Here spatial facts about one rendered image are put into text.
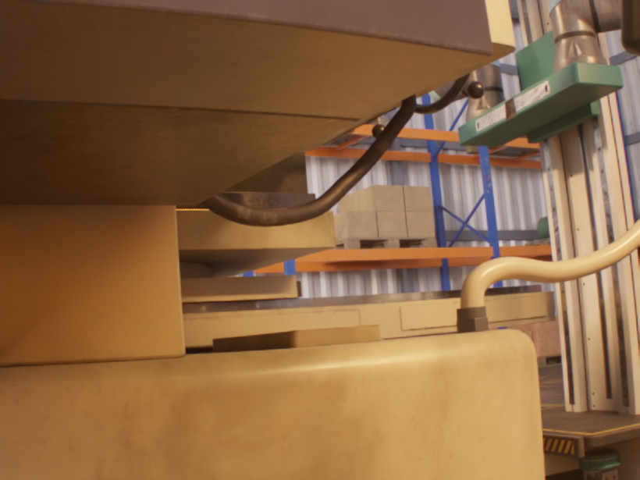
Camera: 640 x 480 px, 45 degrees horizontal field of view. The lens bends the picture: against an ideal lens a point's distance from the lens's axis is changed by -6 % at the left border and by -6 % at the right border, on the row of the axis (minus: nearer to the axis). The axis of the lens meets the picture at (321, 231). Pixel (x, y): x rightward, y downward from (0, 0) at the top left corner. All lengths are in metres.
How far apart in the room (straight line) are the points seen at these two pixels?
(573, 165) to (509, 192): 9.79
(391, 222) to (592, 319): 6.96
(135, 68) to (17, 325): 0.46
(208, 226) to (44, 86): 1.60
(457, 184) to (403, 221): 2.41
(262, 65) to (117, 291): 0.47
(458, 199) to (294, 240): 9.55
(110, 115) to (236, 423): 0.39
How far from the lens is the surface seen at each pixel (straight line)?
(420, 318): 2.51
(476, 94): 1.52
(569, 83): 2.12
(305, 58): 0.43
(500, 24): 1.39
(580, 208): 2.49
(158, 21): 0.37
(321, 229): 2.16
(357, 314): 2.39
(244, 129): 0.55
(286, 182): 2.20
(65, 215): 0.86
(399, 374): 0.89
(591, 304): 2.46
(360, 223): 9.08
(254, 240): 2.07
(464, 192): 11.76
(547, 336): 10.77
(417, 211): 9.54
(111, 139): 0.56
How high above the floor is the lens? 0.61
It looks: 8 degrees up
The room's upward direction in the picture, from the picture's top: 5 degrees counter-clockwise
